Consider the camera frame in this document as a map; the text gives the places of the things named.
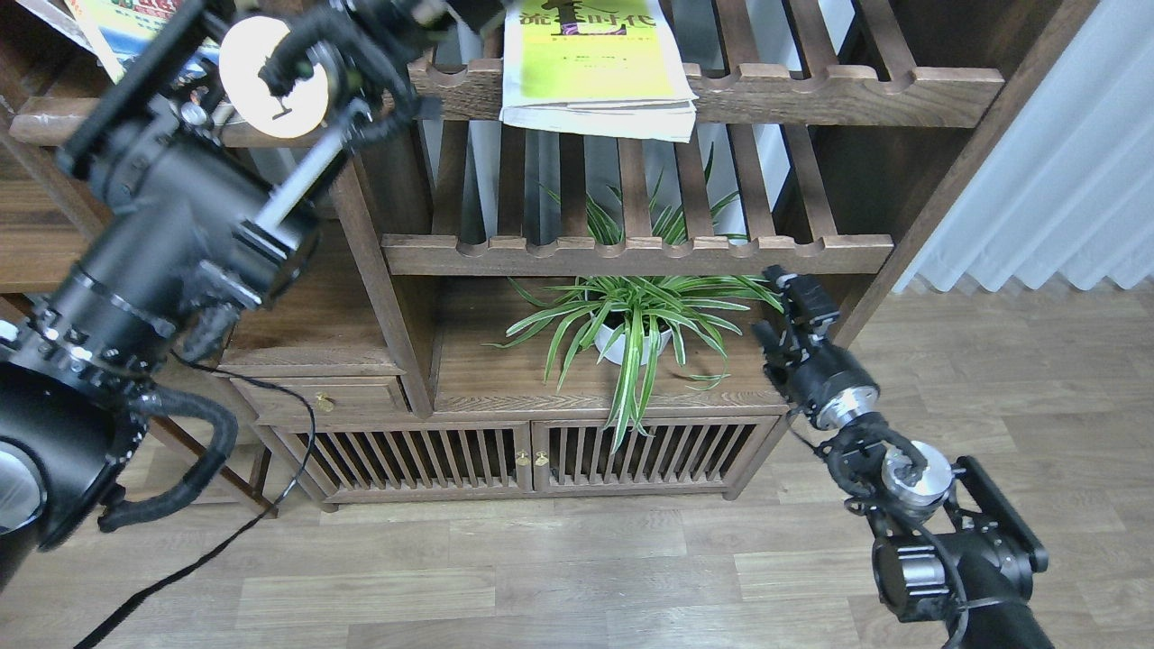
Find dark wooden bookshelf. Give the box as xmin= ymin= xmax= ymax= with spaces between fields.
xmin=223 ymin=1 xmax=1095 ymax=512

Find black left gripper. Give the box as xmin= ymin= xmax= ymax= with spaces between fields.
xmin=445 ymin=0 xmax=515 ymax=32

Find yellow cover book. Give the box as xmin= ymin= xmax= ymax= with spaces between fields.
xmin=499 ymin=1 xmax=697 ymax=143

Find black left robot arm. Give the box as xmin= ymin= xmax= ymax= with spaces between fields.
xmin=3 ymin=1 xmax=508 ymax=584

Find blue landscape cover book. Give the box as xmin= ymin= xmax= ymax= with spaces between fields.
xmin=65 ymin=1 xmax=181 ymax=83

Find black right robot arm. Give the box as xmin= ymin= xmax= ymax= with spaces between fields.
xmin=754 ymin=264 xmax=1052 ymax=648

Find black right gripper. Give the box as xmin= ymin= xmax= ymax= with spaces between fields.
xmin=754 ymin=264 xmax=881 ymax=430

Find white pleated curtain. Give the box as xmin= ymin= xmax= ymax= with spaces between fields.
xmin=894 ymin=1 xmax=1153 ymax=292

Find white plant pot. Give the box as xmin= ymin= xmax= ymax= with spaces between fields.
xmin=594 ymin=325 xmax=673 ymax=366

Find maroon book white characters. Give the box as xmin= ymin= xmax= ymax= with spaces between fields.
xmin=16 ymin=0 xmax=95 ymax=53

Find green spider plant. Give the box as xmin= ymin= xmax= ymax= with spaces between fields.
xmin=490 ymin=144 xmax=785 ymax=452

